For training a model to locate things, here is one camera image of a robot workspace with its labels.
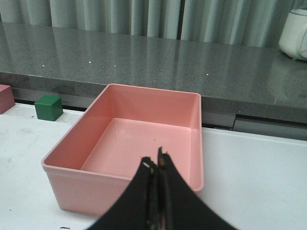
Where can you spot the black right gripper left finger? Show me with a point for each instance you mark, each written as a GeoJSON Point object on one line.
{"type": "Point", "coordinates": [136, 207]}

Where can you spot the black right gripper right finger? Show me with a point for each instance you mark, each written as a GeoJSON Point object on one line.
{"type": "Point", "coordinates": [181, 208]}

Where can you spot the pink plastic bin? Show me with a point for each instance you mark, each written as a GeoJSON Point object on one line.
{"type": "Point", "coordinates": [91, 166]}

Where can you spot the green cube block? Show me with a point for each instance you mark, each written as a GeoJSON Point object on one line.
{"type": "Point", "coordinates": [48, 108]}

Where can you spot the grey stone counter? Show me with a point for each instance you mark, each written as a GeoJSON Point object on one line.
{"type": "Point", "coordinates": [247, 89]}

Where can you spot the pink cube block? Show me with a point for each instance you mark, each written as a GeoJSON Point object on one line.
{"type": "Point", "coordinates": [6, 98]}

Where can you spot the grey curtain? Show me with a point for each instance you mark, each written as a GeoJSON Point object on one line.
{"type": "Point", "coordinates": [236, 22]}

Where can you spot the white appliance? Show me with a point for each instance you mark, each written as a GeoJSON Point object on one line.
{"type": "Point", "coordinates": [293, 40]}

